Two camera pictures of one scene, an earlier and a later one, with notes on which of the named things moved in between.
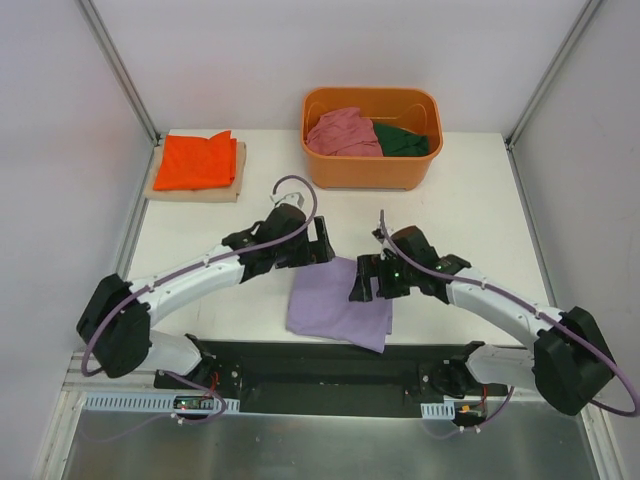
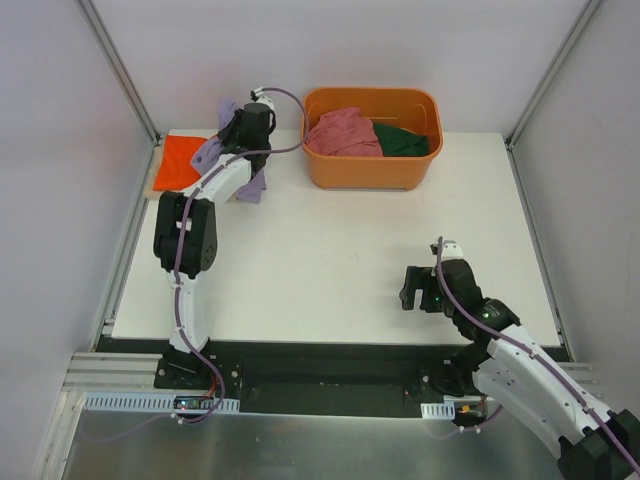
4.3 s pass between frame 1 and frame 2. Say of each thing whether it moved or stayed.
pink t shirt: stayed
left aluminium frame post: stayed
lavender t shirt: moved
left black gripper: moved
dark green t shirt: stayed
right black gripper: moved
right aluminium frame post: stayed
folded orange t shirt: stayed
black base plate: stayed
